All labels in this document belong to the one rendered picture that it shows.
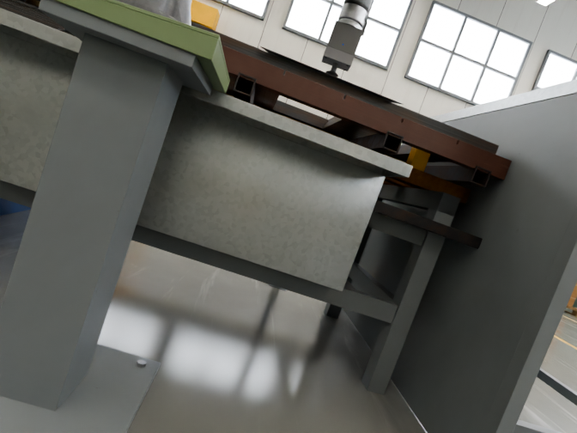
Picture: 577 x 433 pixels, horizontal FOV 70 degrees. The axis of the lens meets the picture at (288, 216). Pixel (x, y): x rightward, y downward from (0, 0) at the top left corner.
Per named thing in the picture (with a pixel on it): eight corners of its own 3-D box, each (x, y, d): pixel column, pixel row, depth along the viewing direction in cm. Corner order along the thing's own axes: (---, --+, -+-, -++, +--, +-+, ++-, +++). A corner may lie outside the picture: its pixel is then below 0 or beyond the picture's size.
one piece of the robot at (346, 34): (364, 30, 124) (345, 82, 125) (336, 20, 124) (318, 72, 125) (370, 17, 114) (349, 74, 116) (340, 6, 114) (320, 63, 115)
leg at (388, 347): (361, 380, 138) (434, 191, 132) (377, 385, 138) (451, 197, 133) (367, 390, 132) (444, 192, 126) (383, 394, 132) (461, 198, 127)
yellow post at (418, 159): (399, 179, 142) (420, 125, 140) (412, 184, 142) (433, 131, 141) (405, 179, 137) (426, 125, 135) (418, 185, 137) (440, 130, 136)
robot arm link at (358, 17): (341, 10, 121) (366, 21, 122) (335, 26, 122) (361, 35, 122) (344, -1, 114) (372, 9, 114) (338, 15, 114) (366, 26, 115)
